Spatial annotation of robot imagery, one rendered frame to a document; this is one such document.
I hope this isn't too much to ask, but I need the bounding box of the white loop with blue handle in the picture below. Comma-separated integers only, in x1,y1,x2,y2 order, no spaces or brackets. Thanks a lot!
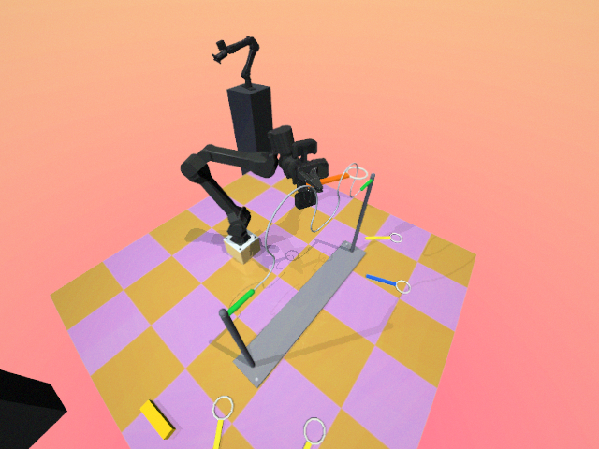
366,274,411,294

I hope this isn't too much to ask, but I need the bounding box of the orange bar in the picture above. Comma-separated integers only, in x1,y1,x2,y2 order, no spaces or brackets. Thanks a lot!
320,167,368,185

